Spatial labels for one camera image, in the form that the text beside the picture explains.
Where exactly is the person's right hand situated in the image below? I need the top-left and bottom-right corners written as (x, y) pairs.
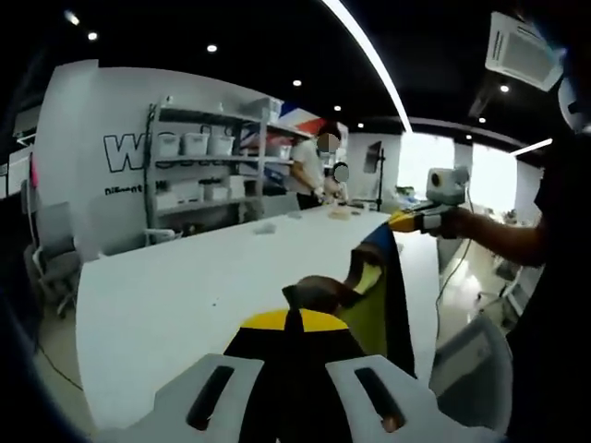
top-left (442, 208), bottom-right (490, 242)

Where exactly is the white worn device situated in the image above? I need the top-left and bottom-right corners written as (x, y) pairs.
top-left (556, 74), bottom-right (591, 136)

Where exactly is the short linear ceiling light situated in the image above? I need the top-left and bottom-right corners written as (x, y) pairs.
top-left (509, 137), bottom-right (555, 157)

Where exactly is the grey metal storage shelf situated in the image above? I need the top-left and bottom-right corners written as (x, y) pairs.
top-left (146, 102), bottom-right (297, 233)

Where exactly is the grey mesh office chair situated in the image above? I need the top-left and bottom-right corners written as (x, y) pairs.
top-left (428, 313), bottom-right (517, 436)

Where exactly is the ceiling air conditioner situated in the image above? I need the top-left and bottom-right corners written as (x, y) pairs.
top-left (484, 11), bottom-right (567, 93)

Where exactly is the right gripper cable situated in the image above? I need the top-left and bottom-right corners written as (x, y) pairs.
top-left (435, 184), bottom-right (476, 316)

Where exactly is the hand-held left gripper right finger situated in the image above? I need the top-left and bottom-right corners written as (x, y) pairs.
top-left (297, 309), bottom-right (507, 443)

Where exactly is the yellow blue grey garment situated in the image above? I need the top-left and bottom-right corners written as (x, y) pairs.
top-left (281, 223), bottom-right (419, 380)

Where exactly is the light wooden item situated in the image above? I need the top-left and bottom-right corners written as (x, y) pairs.
top-left (327, 207), bottom-right (367, 222)

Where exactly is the group of white storage bins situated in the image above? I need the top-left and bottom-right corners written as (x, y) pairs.
top-left (154, 131), bottom-right (296, 209)

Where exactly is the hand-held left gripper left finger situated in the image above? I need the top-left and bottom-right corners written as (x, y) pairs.
top-left (94, 309), bottom-right (299, 443)

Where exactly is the long linear ceiling light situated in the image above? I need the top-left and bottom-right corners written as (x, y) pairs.
top-left (321, 0), bottom-right (413, 133)

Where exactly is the black tripod stand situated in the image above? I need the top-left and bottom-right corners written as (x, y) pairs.
top-left (363, 140), bottom-right (388, 214)

